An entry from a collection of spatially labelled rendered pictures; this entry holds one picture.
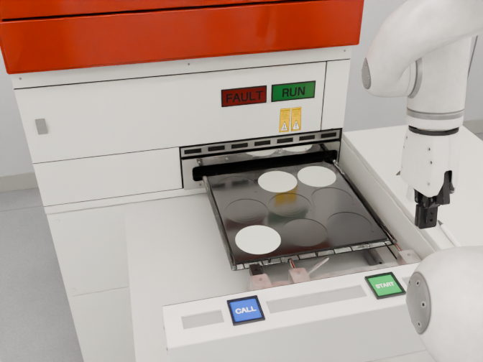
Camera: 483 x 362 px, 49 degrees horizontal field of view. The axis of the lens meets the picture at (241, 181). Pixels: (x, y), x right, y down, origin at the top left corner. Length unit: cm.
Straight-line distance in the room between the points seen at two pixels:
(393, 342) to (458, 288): 51
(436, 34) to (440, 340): 37
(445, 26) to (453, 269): 31
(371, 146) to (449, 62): 65
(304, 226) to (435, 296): 69
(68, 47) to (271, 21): 45
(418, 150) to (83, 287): 109
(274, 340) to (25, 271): 183
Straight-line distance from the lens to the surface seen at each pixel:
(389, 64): 76
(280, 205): 129
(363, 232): 123
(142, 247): 131
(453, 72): 83
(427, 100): 84
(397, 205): 125
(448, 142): 85
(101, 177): 141
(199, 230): 134
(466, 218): 123
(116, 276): 162
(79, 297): 167
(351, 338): 101
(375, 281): 102
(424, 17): 74
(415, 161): 89
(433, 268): 58
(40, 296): 248
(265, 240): 118
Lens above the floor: 165
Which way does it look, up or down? 33 degrees down
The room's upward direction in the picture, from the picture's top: straight up
